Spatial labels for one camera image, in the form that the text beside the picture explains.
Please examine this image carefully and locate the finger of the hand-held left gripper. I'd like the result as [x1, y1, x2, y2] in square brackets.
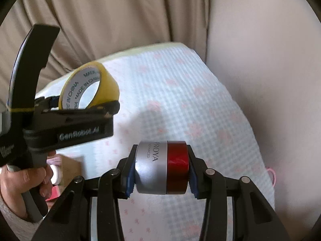
[36, 95, 61, 107]
[34, 102, 120, 122]

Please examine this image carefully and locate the person's left forearm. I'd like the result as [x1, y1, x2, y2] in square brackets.
[0, 196, 44, 241]

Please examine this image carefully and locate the silver and red jar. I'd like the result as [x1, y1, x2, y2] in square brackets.
[134, 140, 190, 195]

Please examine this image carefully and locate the cardboard box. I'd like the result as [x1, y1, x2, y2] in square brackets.
[46, 156, 84, 202]

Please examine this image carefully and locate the pink cord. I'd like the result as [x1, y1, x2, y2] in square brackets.
[266, 167, 277, 186]

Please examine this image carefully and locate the yellow tape roll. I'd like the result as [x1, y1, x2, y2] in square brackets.
[58, 61, 120, 110]

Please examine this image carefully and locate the beige curtain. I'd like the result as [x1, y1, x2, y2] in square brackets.
[0, 0, 213, 98]

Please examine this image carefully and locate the person's left hand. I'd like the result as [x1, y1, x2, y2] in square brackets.
[0, 166, 54, 206]

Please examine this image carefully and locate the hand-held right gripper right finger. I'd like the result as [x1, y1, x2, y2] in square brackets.
[187, 147, 291, 241]

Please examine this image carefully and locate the pale green mattress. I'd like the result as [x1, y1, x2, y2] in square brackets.
[35, 41, 191, 98]

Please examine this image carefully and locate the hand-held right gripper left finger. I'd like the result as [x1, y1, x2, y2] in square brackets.
[30, 144, 138, 241]

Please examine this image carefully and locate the blue and pink bed sheet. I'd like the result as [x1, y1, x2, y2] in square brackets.
[35, 46, 276, 241]

